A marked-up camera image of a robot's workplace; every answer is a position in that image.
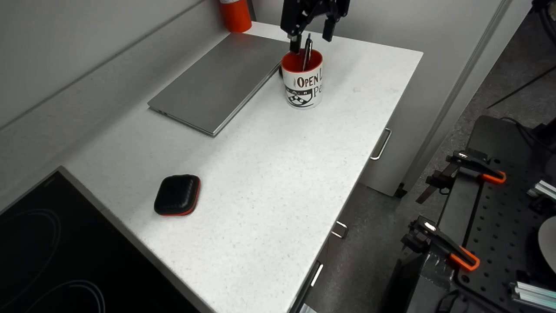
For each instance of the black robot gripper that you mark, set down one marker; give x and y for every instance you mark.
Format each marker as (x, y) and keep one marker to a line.
(313, 8)

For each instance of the dark pen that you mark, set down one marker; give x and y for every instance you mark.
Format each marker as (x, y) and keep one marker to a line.
(307, 53)

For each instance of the white mug with orange interior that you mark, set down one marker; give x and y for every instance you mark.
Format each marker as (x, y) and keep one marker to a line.
(302, 84)

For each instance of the gray closed laptop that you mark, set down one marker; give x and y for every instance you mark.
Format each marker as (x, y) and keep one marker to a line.
(222, 84)

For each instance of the wooden drawer front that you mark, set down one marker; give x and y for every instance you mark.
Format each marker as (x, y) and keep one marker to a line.
(401, 110)

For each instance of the black case with red trim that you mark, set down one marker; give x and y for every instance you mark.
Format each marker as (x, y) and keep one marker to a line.
(177, 195)

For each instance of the black perforated mounting platform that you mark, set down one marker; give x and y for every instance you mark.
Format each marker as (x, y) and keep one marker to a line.
(497, 232)

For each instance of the silver aluminium extrusion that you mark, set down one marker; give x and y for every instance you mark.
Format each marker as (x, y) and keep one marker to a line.
(535, 295)
(544, 190)

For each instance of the white round plate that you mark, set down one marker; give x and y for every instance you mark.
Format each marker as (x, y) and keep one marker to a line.
(547, 244)

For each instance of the black glass cooktop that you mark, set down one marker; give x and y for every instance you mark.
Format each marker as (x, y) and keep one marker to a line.
(62, 261)

